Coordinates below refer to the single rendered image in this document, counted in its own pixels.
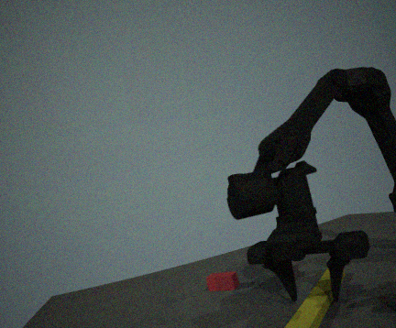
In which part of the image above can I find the red rectangular block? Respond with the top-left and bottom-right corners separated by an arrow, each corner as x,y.
206,271 -> 239,291

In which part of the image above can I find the yellow bar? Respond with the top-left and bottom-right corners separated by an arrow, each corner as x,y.
284,269 -> 333,328

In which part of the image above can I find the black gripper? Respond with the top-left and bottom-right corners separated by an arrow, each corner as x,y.
247,202 -> 370,302

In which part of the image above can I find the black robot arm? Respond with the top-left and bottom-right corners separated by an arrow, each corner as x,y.
227,67 -> 396,262

